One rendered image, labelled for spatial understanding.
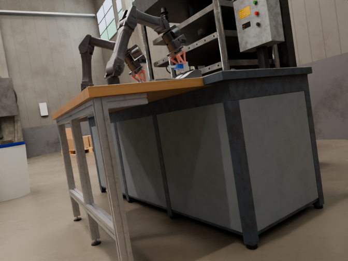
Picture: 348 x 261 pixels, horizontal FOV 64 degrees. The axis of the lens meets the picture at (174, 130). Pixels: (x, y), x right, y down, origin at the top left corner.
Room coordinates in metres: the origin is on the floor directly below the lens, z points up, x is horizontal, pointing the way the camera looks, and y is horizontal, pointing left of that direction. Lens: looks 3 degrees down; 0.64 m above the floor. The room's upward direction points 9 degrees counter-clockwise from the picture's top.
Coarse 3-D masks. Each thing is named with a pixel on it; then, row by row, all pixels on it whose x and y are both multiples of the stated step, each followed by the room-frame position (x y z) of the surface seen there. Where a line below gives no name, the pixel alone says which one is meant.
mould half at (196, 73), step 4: (188, 72) 1.90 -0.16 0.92; (192, 72) 1.88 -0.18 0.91; (196, 72) 1.90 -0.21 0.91; (200, 72) 1.92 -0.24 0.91; (184, 76) 1.87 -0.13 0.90; (188, 76) 1.86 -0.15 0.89; (192, 76) 1.88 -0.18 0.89; (196, 76) 1.90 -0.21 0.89; (200, 76) 1.92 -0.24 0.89; (152, 80) 1.75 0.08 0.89; (156, 80) 1.72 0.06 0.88; (160, 80) 1.74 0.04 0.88
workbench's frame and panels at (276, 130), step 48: (192, 96) 1.42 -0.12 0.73; (240, 96) 1.24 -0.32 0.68; (288, 96) 1.45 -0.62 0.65; (96, 144) 2.73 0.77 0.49; (144, 144) 1.91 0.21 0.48; (192, 144) 1.47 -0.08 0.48; (240, 144) 1.22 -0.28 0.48; (288, 144) 1.42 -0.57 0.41; (144, 192) 2.01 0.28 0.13; (192, 192) 1.53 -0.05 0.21; (240, 192) 1.23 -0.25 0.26; (288, 192) 1.39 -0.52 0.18
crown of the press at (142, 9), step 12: (144, 0) 3.02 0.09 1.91; (156, 0) 2.84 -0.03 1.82; (168, 0) 2.85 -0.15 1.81; (180, 0) 2.90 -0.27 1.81; (192, 0) 2.87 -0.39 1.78; (204, 0) 2.85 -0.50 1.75; (228, 0) 3.10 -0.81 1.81; (144, 12) 3.08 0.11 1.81; (156, 12) 3.13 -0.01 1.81; (168, 12) 3.18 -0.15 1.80; (180, 12) 3.24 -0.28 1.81; (192, 12) 2.89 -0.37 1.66
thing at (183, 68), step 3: (180, 63) 1.71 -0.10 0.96; (186, 63) 1.70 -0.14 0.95; (168, 66) 1.65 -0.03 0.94; (171, 66) 1.66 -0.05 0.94; (174, 66) 1.67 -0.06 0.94; (177, 66) 1.67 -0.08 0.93; (180, 66) 1.68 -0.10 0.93; (183, 66) 1.69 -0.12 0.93; (186, 66) 1.70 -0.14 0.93; (174, 69) 1.70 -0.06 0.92; (177, 69) 1.71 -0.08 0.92; (180, 69) 1.72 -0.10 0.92; (183, 69) 1.69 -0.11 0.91; (186, 69) 1.70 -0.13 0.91
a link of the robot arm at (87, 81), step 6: (90, 48) 1.88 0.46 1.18; (84, 54) 1.85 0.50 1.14; (90, 54) 1.88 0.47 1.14; (84, 60) 1.86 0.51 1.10; (90, 60) 1.88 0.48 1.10; (84, 66) 1.86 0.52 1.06; (90, 66) 1.88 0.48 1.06; (84, 72) 1.86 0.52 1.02; (90, 72) 1.88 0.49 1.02; (84, 78) 1.86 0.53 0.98; (90, 78) 1.87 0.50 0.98; (84, 84) 1.86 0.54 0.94; (90, 84) 1.86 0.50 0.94
